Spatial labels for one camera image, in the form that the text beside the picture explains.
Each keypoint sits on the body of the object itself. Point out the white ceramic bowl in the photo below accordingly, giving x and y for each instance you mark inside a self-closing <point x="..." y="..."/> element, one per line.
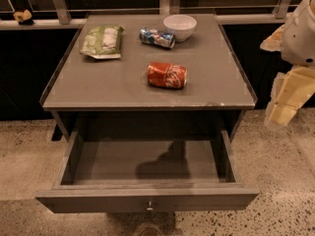
<point x="182" y="26"/>

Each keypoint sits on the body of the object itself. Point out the crushed red cola can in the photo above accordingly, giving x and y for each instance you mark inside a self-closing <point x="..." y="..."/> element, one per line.
<point x="166" y="75"/>

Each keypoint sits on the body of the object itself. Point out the metal window railing frame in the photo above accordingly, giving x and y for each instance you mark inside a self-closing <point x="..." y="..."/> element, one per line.
<point x="66" y="14"/>

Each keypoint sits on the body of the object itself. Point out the grey wooden drawer cabinet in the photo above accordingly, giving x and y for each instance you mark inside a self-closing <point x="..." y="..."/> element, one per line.
<point x="214" y="81"/>

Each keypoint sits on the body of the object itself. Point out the grey top drawer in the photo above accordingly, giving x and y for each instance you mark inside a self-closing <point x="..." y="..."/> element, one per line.
<point x="104" y="172"/>

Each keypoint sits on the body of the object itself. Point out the metal drawer knob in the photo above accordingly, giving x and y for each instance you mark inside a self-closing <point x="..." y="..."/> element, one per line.
<point x="150" y="208"/>

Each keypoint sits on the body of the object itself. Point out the crushed blue soda can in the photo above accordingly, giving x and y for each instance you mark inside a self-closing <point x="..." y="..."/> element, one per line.
<point x="157" y="37"/>

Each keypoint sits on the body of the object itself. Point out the small yellow black object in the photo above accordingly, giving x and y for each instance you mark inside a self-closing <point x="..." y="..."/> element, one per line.
<point x="23" y="17"/>

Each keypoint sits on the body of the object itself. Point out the green snack bag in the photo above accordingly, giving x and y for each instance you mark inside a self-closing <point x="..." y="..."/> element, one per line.
<point x="103" y="42"/>

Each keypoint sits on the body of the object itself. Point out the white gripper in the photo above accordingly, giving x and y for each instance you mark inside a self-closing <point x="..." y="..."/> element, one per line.
<point x="299" y="38"/>

